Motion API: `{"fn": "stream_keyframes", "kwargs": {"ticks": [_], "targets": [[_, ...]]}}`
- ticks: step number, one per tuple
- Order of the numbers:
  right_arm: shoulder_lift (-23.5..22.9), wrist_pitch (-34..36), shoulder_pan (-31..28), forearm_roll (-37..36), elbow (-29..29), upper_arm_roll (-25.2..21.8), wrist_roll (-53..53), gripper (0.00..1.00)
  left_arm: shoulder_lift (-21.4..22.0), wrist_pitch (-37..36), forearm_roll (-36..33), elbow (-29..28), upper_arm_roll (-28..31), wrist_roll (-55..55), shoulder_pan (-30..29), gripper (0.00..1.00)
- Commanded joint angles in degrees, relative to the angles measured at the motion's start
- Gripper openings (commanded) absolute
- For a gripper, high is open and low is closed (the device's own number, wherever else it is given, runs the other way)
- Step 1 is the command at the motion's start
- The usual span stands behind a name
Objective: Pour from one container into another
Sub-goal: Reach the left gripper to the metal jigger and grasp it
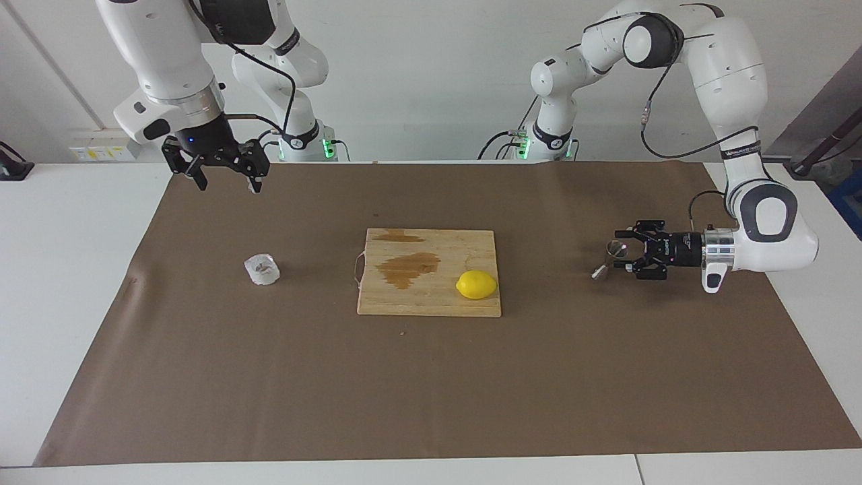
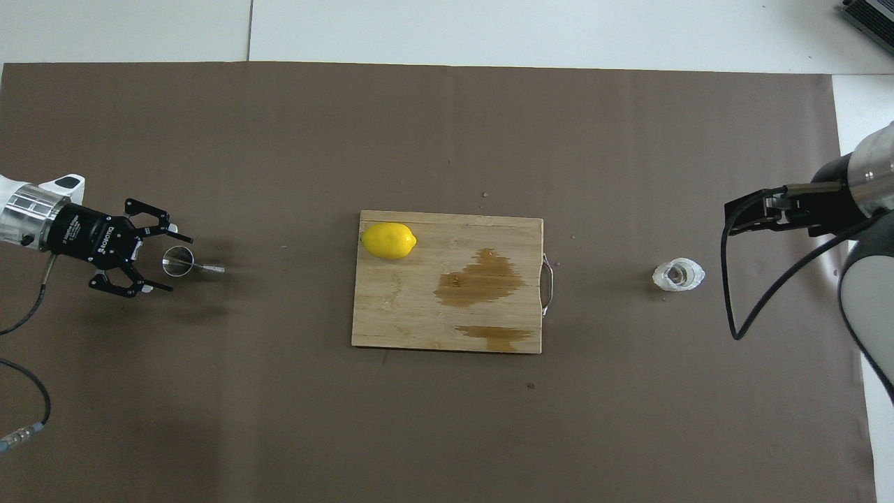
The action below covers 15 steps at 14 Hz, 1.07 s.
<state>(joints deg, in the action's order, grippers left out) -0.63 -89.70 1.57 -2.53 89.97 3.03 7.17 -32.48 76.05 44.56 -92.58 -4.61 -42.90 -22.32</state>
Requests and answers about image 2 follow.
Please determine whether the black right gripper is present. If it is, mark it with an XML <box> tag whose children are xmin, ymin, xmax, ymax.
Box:
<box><xmin>726</xmin><ymin>154</ymin><xmax>867</xmax><ymax>238</ymax></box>

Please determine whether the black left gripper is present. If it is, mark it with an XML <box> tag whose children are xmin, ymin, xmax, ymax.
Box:
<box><xmin>49</xmin><ymin>198</ymin><xmax>194</xmax><ymax>299</ymax></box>

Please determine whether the steel double jigger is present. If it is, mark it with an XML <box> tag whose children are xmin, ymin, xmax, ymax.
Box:
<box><xmin>162</xmin><ymin>246</ymin><xmax>226</xmax><ymax>278</ymax></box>

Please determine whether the black ribbed device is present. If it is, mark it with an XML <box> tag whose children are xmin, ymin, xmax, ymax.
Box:
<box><xmin>840</xmin><ymin>0</ymin><xmax>894</xmax><ymax>37</ymax></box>

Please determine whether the yellow lemon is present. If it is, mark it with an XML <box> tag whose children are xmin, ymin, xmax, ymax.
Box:
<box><xmin>360</xmin><ymin>222</ymin><xmax>418</xmax><ymax>261</ymax></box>

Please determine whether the wooden cutting board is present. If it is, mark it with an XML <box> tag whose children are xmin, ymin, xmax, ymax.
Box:
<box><xmin>351</xmin><ymin>210</ymin><xmax>556</xmax><ymax>354</ymax></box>

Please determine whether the brown paper table mat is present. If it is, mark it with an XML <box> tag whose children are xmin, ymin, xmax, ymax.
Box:
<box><xmin>0</xmin><ymin>61</ymin><xmax>877</xmax><ymax>503</ymax></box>

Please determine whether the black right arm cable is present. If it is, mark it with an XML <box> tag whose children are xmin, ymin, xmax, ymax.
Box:
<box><xmin>721</xmin><ymin>183</ymin><xmax>877</xmax><ymax>342</ymax></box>

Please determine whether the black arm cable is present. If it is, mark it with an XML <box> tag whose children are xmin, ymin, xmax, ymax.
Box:
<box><xmin>721</xmin><ymin>183</ymin><xmax>877</xmax><ymax>342</ymax></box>
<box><xmin>0</xmin><ymin>251</ymin><xmax>58</xmax><ymax>455</ymax></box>

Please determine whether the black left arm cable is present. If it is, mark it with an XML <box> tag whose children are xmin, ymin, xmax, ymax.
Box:
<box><xmin>0</xmin><ymin>251</ymin><xmax>58</xmax><ymax>455</ymax></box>

